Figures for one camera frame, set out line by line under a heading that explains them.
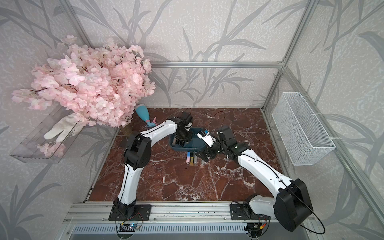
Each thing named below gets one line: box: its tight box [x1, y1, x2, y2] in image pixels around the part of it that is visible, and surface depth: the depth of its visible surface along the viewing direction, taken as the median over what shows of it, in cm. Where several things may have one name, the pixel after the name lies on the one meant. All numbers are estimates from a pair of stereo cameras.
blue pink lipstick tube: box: [186, 151, 191, 165], surface depth 93 cm
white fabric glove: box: [44, 113, 85, 143], surface depth 66 cm
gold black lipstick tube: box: [189, 151, 194, 166], surface depth 95 cm
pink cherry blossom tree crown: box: [11, 35, 156, 128], surface depth 59 cm
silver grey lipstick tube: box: [193, 153, 198, 165], surface depth 93 cm
